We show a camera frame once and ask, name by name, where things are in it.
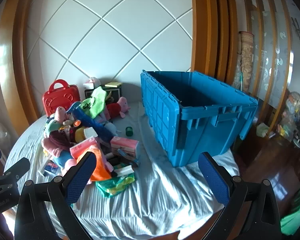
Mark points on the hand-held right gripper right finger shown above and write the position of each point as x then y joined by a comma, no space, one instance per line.
215,180

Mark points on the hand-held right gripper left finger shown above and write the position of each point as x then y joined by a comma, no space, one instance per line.
80,180

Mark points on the pig plush orange dress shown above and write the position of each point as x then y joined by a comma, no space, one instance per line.
101,166

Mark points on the pig plush blue body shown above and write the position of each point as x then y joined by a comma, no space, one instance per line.
60,157

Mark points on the green snack bag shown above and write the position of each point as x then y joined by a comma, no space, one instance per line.
115,185

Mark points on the blue plastic storage container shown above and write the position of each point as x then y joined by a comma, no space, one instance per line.
165,120

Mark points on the toothpaste box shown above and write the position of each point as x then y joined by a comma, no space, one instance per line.
50,167

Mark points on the pink white tissue box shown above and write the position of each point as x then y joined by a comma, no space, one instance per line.
83,146

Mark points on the maroon knitted cloth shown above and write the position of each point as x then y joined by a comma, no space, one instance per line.
60,138

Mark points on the yellow plush toy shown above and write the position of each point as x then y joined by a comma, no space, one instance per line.
79,133

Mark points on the pink tissue pack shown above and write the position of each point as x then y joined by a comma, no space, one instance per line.
125,146

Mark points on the long blue fuzzy brush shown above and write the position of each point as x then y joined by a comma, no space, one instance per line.
90,122

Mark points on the small white bear plush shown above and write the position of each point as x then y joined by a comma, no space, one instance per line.
67,122

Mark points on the striped bed sheet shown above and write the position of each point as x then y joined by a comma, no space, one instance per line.
152,200

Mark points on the pig plush teal body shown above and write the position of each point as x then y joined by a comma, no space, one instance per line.
60,113

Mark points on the small green jar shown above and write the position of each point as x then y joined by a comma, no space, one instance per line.
129,131

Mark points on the light green bag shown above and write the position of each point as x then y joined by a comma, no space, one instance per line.
262,129

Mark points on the green plush toy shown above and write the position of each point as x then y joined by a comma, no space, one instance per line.
95,102

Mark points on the pig plush red dress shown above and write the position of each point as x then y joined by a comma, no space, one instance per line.
115,108

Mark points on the red toy suitcase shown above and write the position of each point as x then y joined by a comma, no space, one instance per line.
62,100

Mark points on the black box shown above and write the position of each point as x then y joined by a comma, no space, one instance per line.
115,93

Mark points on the pile of bags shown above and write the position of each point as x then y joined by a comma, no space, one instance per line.
296,115

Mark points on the rolled patterned carpet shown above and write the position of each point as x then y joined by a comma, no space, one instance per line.
246,60

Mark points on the wooden glass screen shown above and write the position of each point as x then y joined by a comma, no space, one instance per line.
267,42

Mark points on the white padded headboard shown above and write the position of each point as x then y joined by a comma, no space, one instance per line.
110,30

